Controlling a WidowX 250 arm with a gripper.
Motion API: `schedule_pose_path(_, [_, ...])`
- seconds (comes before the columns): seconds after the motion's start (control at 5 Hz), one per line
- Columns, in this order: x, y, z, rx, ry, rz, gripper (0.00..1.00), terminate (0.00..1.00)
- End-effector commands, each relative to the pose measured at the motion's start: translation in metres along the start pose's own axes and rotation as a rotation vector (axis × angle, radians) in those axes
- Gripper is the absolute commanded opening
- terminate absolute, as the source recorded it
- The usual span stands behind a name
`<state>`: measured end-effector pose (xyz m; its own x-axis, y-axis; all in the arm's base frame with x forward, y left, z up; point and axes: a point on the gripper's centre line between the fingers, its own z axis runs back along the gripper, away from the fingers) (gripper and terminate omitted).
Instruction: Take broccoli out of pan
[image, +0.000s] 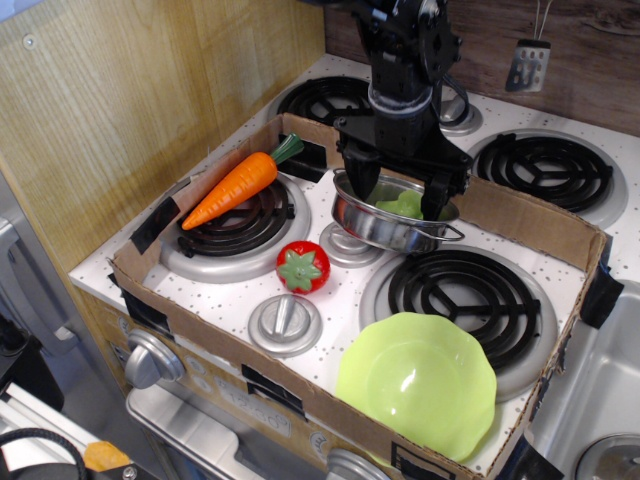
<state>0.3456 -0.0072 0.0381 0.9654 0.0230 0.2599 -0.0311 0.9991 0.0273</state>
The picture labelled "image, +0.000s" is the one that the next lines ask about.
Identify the silver stove knob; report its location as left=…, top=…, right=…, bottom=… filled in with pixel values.
left=247, top=294, right=323, bottom=358
left=440, top=95, right=483, bottom=137
left=319, top=222, right=383, bottom=269

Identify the silver oven dial right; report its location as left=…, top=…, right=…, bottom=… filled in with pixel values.
left=326, top=448, right=389, bottom=480

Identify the front right black burner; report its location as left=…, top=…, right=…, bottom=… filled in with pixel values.
left=358, top=244, right=559, bottom=403

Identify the silver oven dial left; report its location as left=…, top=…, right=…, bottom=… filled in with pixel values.
left=125, top=329, right=186, bottom=389

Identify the silver front stove knob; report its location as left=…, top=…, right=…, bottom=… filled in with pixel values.
left=247, top=294, right=323, bottom=358

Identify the silver oven dial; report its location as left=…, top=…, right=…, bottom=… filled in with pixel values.
left=326, top=448, right=389, bottom=480
left=125, top=329, right=186, bottom=389

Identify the red toy tomato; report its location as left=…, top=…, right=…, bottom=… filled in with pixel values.
left=276, top=240, right=331, bottom=294

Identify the orange toy carrot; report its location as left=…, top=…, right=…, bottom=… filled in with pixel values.
left=182, top=133, right=304, bottom=231

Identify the orange object bottom left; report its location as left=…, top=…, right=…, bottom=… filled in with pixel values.
left=82, top=440, right=131, bottom=472

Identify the silver middle stove knob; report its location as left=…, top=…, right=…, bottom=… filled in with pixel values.
left=319, top=222, right=383, bottom=269

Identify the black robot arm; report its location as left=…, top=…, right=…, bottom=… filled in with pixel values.
left=322, top=1, right=472, bottom=221

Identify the silver oven door handle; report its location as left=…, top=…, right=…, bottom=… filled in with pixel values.
left=126, top=386, right=260, bottom=480

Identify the silver back stove knob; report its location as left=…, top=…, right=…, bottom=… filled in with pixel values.
left=440, top=95, right=483, bottom=137

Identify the light green plastic plate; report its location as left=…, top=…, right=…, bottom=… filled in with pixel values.
left=335, top=313, right=497, bottom=461

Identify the black cable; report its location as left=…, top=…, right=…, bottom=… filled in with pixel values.
left=0, top=427, right=89, bottom=480

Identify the steel sink basin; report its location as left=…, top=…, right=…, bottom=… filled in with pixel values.
left=531, top=280, right=639, bottom=479

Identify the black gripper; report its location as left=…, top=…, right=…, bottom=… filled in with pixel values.
left=334, top=110, right=472, bottom=221

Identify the hanging silver spatula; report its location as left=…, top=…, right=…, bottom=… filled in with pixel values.
left=505, top=1, right=553, bottom=93

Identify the small steel pan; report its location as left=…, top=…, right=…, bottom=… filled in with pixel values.
left=332, top=169, right=465, bottom=254

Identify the green toy broccoli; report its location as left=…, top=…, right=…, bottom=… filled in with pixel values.
left=375, top=190, right=423, bottom=220

